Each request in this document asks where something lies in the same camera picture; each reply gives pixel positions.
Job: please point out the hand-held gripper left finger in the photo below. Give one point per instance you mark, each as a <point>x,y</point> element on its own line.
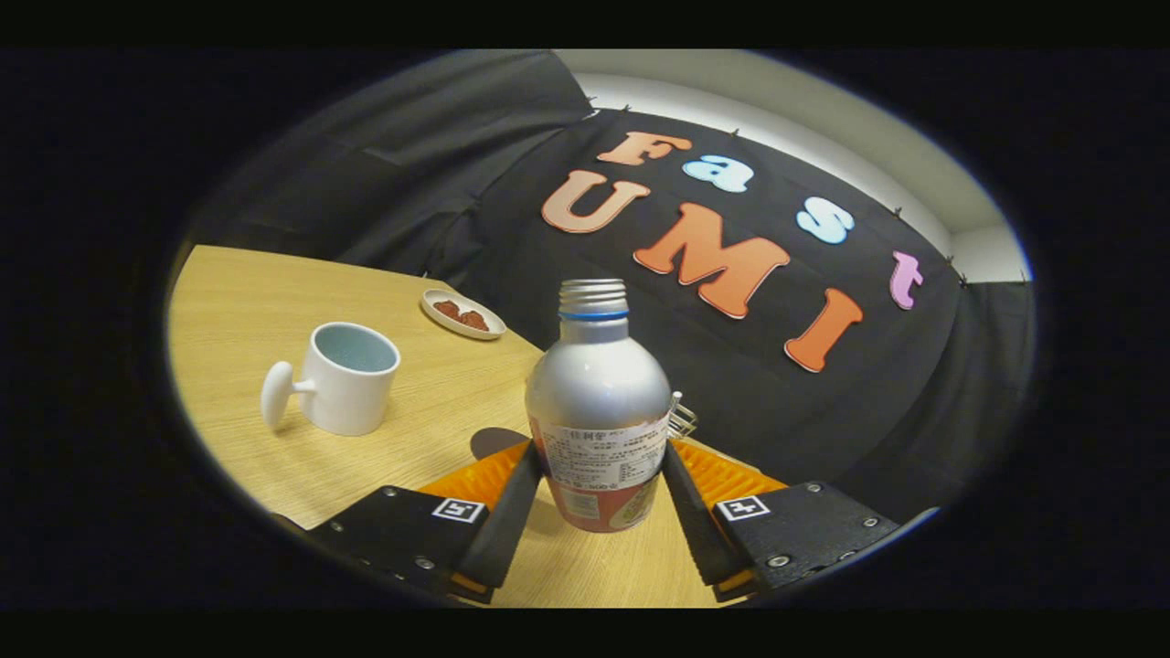
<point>512,521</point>

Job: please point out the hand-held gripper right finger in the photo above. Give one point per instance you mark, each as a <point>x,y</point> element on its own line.
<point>695,521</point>

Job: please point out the dark brown round coaster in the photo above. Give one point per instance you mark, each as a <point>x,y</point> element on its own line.
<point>494,441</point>

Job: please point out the silver juice bottle red label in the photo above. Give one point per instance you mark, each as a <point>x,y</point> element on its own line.
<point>599,384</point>

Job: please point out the white oval plate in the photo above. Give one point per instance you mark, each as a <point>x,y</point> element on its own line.
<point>484,331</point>

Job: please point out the red snack piece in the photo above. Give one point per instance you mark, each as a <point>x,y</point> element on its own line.
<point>473,321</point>
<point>446,309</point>

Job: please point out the wooden table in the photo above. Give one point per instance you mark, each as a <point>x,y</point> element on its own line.
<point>238,302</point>

